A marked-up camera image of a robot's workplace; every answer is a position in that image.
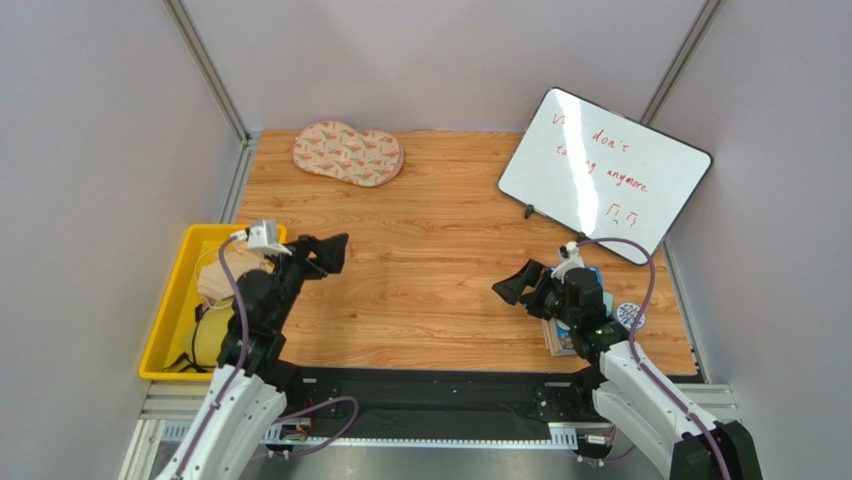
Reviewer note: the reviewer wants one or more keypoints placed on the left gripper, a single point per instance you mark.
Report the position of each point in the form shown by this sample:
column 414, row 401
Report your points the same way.
column 329, row 254

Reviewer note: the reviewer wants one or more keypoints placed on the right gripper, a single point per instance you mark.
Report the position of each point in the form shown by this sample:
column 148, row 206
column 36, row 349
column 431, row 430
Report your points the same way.
column 533, row 292

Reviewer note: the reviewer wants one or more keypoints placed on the floral mesh laundry bag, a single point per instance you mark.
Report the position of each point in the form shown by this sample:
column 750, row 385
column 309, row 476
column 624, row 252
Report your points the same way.
column 335, row 149

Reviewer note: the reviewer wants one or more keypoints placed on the beige bra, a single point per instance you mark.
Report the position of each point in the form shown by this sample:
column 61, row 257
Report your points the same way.
column 212, row 282

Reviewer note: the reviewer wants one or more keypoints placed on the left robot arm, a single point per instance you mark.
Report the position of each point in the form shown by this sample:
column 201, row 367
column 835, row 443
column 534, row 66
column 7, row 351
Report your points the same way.
column 251, row 385

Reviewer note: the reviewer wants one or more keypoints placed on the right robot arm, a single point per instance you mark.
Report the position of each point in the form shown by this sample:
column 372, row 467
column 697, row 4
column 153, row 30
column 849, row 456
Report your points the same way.
column 622, row 385

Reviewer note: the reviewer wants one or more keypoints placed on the yellow bra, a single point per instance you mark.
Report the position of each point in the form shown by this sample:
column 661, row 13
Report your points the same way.
column 201, row 343

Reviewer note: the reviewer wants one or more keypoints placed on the blue illustrated book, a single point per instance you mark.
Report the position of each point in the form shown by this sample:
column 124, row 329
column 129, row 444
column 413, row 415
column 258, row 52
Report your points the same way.
column 557, row 334

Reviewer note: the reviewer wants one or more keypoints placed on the whiteboard with red writing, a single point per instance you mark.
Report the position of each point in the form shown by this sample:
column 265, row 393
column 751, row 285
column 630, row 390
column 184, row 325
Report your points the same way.
column 602, row 174

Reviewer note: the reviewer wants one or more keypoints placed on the yellow plastic bin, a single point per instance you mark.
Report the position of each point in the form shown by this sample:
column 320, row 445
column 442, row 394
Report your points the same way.
column 176, row 313

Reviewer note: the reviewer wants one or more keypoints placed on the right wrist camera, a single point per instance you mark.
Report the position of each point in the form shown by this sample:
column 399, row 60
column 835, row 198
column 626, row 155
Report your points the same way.
column 570, row 258

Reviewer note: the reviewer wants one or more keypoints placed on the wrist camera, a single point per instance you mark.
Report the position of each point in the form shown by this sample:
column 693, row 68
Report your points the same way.
column 263, row 238
column 570, row 258

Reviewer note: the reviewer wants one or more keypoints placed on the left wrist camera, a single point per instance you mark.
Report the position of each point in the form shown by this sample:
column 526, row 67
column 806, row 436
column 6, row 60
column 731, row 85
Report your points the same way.
column 263, row 238

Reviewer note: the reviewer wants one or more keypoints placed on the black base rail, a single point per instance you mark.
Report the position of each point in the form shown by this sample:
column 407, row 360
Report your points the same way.
column 400, row 404

